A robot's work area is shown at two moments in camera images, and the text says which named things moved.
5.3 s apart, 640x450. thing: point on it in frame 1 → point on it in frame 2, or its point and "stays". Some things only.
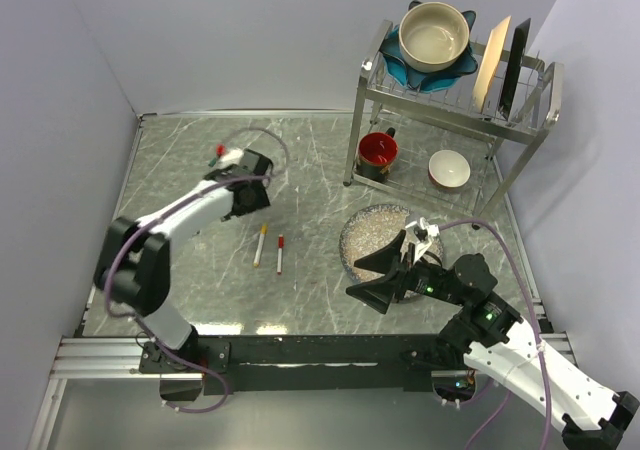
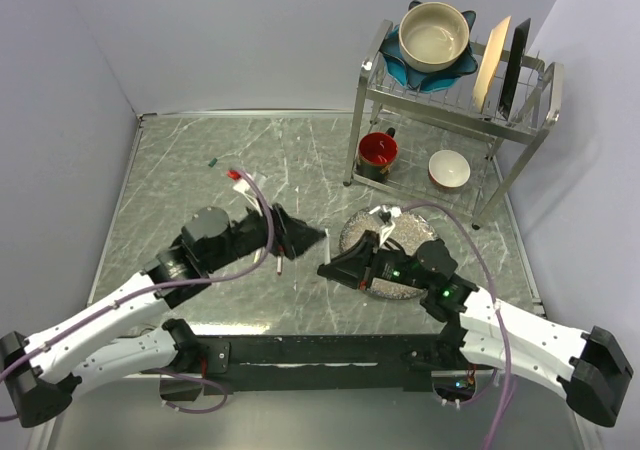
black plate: (514, 69) stays
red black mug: (376, 152) stays
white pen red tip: (280, 249) stays
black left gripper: (259, 201) → (293, 235)
